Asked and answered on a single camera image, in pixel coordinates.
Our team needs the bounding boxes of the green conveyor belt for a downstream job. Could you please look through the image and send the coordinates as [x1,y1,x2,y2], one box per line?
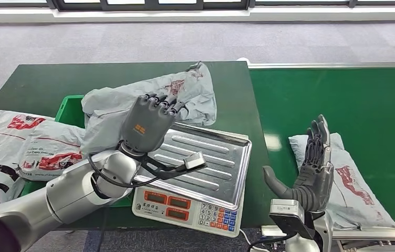
[237,57,395,252]

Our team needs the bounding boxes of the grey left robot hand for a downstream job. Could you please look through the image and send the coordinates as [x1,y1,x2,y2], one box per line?
[120,93,185,155]

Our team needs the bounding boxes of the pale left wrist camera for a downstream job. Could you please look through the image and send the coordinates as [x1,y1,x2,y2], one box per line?
[182,151,208,172]

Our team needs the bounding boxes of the white package with red print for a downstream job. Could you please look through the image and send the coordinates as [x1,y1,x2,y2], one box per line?
[16,120,87,182]

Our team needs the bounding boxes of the white cable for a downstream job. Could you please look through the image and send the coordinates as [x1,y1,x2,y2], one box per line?
[239,228,271,252]

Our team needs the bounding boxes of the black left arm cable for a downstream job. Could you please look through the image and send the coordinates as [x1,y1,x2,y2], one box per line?
[87,153,162,190]

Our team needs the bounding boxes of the green plastic crate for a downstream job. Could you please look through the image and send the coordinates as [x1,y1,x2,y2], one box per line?
[22,94,134,208]

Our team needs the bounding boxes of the grey courier package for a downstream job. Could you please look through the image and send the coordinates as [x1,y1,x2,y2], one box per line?
[288,132,395,231]
[80,61,217,156]

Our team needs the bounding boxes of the dark window frame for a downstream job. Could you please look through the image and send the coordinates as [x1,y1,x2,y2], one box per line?
[0,0,395,11]

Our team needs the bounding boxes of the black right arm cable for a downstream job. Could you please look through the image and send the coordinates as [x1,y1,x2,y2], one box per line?
[247,232,298,252]

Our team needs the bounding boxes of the white electronic scale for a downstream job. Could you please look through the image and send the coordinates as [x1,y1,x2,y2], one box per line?
[132,186,244,238]

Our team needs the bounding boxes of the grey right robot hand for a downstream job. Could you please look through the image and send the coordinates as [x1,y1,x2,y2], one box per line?
[263,114,335,202]

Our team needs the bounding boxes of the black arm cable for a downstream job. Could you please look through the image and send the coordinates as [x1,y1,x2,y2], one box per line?
[247,232,298,252]
[87,153,162,190]

